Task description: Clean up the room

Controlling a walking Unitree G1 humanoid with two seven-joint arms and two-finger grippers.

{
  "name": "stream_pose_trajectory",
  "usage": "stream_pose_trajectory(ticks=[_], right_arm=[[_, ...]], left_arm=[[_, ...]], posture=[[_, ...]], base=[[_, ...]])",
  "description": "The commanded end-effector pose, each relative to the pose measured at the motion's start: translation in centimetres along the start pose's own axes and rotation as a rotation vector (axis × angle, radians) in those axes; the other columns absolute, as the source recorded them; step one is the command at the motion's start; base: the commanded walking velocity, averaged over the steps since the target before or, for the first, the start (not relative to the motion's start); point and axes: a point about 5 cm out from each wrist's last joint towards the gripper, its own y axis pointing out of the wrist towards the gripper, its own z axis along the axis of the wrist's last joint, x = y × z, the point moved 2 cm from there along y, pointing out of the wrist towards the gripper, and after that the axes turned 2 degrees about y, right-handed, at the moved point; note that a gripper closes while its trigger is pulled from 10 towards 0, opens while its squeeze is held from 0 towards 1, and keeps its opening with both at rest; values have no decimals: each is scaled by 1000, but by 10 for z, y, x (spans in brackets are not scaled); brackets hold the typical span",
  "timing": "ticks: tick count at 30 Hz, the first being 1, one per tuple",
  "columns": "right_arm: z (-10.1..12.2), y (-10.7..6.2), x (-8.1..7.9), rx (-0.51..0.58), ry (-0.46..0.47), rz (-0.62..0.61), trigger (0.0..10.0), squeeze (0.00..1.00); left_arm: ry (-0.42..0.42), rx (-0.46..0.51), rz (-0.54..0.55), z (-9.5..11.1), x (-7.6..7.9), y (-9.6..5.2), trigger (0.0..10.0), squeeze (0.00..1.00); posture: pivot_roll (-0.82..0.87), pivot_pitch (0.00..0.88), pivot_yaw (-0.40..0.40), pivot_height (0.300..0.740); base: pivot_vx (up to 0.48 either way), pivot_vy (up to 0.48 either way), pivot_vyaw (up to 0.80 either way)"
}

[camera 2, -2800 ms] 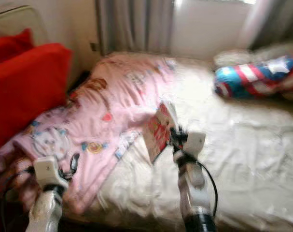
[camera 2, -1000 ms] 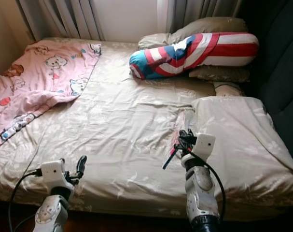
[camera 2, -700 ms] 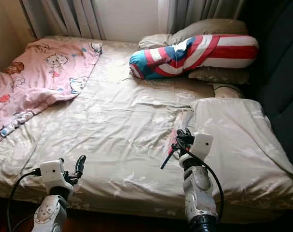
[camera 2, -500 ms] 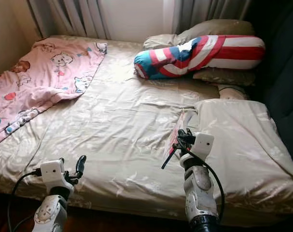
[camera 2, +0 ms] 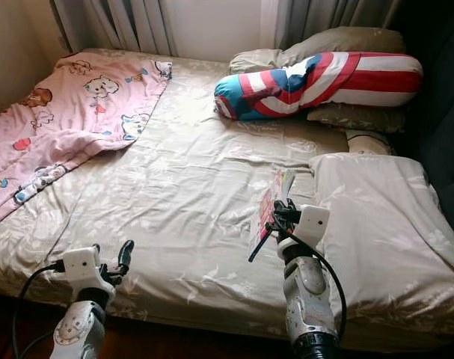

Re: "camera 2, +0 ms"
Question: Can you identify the pink white paperback book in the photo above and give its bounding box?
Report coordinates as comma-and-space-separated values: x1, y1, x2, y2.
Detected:
248, 168, 296, 261

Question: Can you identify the pink cartoon bear blanket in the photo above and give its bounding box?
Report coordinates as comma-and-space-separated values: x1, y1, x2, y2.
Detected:
0, 51, 174, 231

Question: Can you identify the bed with beige floral sheet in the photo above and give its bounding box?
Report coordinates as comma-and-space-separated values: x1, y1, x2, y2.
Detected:
0, 47, 454, 354

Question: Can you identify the folded beige floral duvet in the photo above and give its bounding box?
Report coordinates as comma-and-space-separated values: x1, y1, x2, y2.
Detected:
307, 152, 454, 322

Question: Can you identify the small beige rolled pillow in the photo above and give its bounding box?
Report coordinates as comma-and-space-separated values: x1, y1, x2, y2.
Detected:
345, 129, 396, 156

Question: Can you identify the pale floral pillow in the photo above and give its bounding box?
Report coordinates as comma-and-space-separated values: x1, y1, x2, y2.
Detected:
228, 49, 286, 76

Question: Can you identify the red white blue bolster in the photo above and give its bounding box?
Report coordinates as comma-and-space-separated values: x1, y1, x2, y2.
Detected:
214, 51, 424, 122

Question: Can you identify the olive beige pillow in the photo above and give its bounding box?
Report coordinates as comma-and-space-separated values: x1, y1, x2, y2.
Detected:
279, 27, 407, 134

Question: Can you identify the grey curtain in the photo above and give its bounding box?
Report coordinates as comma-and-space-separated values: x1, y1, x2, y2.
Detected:
273, 0, 403, 49
51, 0, 177, 57

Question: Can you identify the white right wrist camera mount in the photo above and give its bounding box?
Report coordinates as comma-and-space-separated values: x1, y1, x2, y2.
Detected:
290, 204, 331, 261

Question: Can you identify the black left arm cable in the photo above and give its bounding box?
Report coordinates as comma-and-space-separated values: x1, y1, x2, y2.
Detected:
11, 260, 67, 359

